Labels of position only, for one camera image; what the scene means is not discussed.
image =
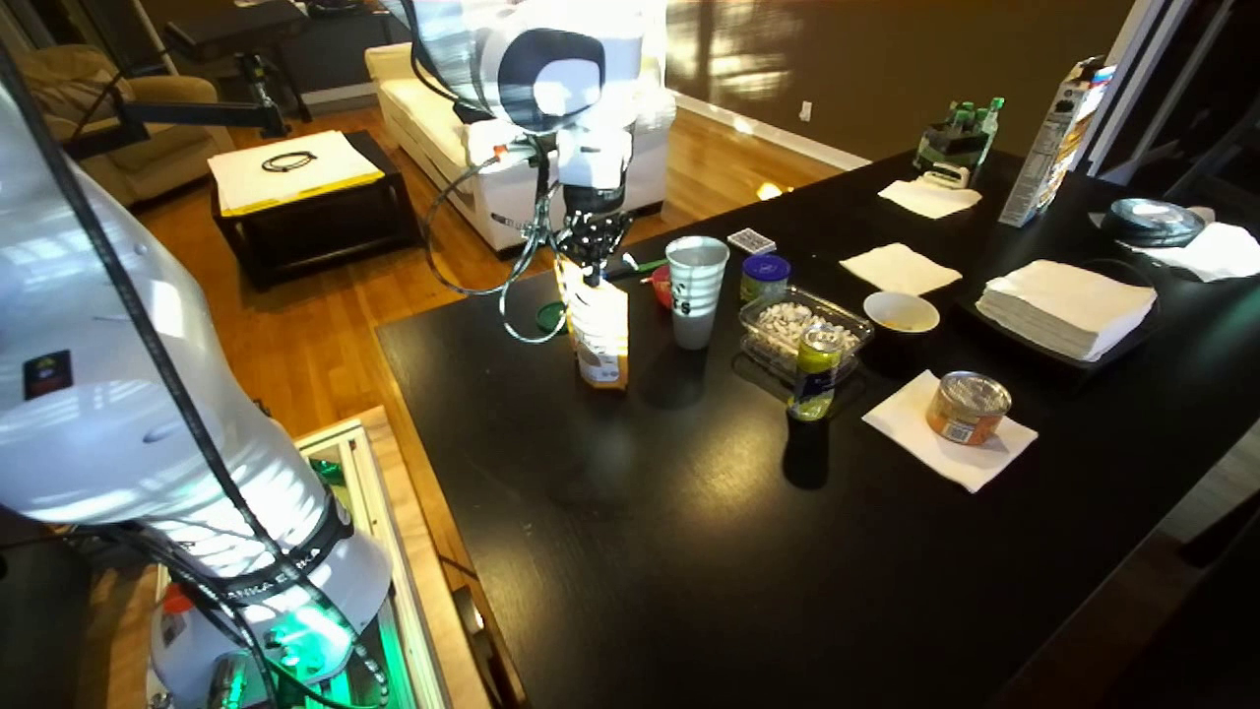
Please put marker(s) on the white paper cup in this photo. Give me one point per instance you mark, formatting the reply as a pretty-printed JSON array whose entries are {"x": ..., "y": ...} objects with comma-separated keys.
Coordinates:
[{"x": 695, "y": 287}]

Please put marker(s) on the white crumpled paper napkin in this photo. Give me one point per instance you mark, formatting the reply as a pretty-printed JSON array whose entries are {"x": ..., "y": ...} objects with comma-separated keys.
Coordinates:
[{"x": 932, "y": 194}]

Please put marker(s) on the stack of white napkins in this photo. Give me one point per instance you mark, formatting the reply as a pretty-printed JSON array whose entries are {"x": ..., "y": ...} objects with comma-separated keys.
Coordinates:
[{"x": 1064, "y": 305}]

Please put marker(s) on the glass cup on napkin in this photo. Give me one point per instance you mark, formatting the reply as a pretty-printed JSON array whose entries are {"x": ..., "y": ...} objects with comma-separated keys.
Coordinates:
[{"x": 947, "y": 453}]

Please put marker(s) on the black ottoman with yellow cushion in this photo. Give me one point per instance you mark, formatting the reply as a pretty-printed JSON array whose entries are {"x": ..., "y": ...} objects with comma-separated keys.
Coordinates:
[{"x": 308, "y": 197}]

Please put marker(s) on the playing card deck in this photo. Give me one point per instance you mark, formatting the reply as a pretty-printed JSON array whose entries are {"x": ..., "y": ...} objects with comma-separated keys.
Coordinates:
[{"x": 750, "y": 242}]

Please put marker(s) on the white wall outlet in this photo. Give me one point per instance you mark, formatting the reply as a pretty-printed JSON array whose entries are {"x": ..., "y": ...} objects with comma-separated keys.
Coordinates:
[{"x": 804, "y": 112}]

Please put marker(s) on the clear plastic food container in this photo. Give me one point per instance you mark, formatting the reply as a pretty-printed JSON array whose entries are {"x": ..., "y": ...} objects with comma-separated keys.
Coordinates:
[{"x": 788, "y": 327}]

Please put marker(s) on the white cloth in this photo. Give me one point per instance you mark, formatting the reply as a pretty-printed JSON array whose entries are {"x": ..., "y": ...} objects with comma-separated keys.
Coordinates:
[{"x": 1216, "y": 249}]

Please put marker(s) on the green round plastic lid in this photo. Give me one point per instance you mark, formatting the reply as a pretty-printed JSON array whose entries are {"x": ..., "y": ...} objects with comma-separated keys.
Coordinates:
[{"x": 546, "y": 316}]

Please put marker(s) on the beige armchair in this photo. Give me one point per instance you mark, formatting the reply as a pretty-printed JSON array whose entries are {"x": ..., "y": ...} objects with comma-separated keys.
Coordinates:
[{"x": 142, "y": 131}]

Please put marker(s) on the open tin can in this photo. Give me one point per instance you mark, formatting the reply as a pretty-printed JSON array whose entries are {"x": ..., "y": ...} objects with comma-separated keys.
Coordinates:
[{"x": 972, "y": 406}]

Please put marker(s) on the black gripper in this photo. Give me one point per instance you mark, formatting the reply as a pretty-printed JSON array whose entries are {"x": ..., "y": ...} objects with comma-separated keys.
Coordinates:
[{"x": 598, "y": 228}]

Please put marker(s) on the white square paper napkin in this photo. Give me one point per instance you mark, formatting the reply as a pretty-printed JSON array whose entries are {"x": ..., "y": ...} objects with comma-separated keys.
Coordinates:
[{"x": 898, "y": 270}]

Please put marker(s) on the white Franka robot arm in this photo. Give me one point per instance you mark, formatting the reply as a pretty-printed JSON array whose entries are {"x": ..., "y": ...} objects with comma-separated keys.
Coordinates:
[{"x": 121, "y": 368}]

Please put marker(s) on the small white bowl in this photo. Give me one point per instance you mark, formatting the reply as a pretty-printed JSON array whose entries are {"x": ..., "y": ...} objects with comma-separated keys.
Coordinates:
[{"x": 898, "y": 312}]

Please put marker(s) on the small jar with blue lid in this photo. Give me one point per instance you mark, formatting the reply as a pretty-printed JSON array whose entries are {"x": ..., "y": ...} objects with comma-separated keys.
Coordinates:
[{"x": 767, "y": 277}]

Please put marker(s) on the green plastic bottles pack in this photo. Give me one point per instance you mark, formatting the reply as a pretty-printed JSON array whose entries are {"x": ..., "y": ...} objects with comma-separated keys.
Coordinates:
[{"x": 964, "y": 131}]

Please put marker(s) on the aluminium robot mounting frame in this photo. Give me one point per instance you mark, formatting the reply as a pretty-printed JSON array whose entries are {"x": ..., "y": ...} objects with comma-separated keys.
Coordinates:
[{"x": 394, "y": 554}]

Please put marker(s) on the white sofa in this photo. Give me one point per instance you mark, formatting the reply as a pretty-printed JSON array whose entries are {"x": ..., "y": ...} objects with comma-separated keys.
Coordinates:
[{"x": 419, "y": 123}]

